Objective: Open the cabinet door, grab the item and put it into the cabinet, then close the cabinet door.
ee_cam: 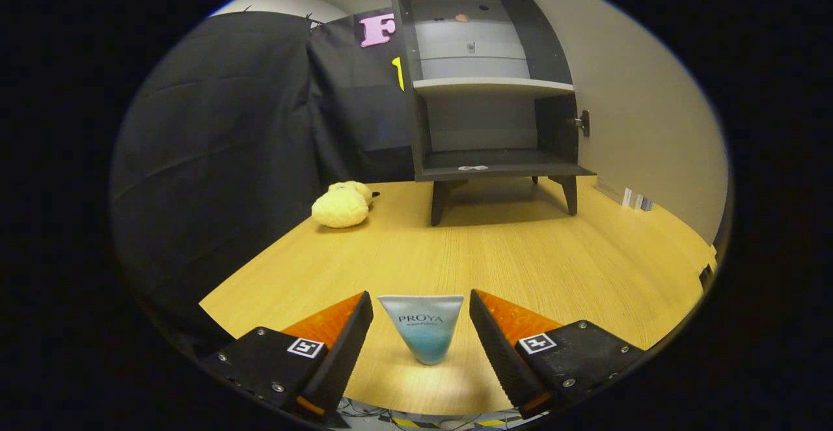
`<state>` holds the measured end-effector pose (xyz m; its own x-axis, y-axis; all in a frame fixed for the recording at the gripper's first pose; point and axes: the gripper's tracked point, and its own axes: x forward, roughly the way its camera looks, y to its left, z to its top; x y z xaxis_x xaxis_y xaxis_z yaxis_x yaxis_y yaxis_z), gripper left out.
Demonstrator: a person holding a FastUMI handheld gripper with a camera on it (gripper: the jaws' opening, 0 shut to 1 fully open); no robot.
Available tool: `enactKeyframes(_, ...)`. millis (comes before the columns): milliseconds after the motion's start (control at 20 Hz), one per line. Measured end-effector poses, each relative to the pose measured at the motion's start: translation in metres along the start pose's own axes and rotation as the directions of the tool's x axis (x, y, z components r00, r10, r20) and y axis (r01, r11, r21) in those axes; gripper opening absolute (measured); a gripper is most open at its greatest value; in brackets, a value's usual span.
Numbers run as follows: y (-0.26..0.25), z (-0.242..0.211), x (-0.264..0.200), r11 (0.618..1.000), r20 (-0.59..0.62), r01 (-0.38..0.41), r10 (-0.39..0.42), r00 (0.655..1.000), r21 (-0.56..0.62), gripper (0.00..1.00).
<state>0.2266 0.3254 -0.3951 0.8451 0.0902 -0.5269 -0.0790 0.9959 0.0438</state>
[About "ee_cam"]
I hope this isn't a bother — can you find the beige cabinet door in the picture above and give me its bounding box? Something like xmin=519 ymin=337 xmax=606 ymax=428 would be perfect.
xmin=504 ymin=0 xmax=730 ymax=246

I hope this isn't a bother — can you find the yellow plush toy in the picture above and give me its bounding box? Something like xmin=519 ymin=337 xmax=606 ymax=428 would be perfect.
xmin=311 ymin=180 xmax=381 ymax=229

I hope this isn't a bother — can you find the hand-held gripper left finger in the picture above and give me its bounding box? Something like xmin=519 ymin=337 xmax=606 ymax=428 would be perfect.
xmin=198 ymin=291 xmax=375 ymax=426

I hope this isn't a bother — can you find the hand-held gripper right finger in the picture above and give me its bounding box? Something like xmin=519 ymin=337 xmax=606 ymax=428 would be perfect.
xmin=469 ymin=289 xmax=646 ymax=420

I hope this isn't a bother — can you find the light grey cabinet shelf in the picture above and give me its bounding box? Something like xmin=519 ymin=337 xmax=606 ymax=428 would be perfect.
xmin=413 ymin=77 xmax=575 ymax=98

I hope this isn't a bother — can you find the blue and white tube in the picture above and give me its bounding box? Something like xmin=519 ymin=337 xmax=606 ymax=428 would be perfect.
xmin=377 ymin=295 xmax=465 ymax=366

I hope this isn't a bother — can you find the black backdrop cloth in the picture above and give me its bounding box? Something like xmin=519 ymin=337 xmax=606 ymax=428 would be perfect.
xmin=109 ymin=8 xmax=417 ymax=357

